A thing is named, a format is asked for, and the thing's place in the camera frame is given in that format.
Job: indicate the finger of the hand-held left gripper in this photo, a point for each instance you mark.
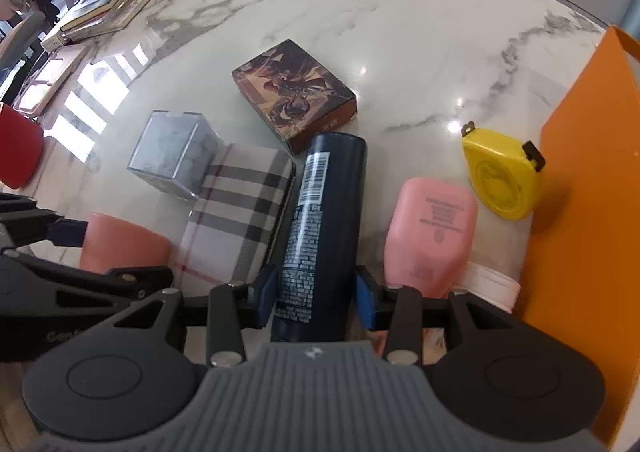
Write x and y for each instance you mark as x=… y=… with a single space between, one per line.
x=67 y=232
x=135 y=279

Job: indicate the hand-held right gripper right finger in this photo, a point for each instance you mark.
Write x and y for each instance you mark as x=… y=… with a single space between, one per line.
x=365 y=301

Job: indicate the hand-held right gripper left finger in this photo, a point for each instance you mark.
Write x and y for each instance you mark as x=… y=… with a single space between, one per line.
x=265 y=296

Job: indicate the salmon pink cup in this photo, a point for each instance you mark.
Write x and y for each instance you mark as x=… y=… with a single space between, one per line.
x=120 y=242

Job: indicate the dark blue cylindrical bottle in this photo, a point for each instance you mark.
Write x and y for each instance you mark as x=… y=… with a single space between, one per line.
x=320 y=227

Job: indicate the plaid fabric case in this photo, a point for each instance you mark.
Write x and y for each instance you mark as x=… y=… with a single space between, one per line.
x=235 y=212

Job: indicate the clear plastic box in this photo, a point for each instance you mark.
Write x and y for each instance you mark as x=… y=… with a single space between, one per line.
x=170 y=146

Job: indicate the white box orange rim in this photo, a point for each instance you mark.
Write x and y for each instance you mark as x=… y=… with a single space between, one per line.
x=590 y=232

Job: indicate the pink bottle white cap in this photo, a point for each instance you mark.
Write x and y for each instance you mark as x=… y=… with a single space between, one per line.
x=430 y=227

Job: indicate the red chair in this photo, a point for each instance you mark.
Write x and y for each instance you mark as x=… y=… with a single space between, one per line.
x=17 y=146

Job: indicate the wooden tray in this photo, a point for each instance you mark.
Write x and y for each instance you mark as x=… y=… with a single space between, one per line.
x=50 y=76

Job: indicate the yellow tape measure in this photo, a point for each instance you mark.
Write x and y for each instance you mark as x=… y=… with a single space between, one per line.
x=502 y=176

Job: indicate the small white box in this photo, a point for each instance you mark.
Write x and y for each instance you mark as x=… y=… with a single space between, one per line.
x=51 y=39

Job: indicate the grey chair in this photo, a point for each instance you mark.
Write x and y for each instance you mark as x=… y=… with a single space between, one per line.
x=20 y=39

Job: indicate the illustrated card box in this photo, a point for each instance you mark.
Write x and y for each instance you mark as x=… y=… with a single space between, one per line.
x=290 y=86

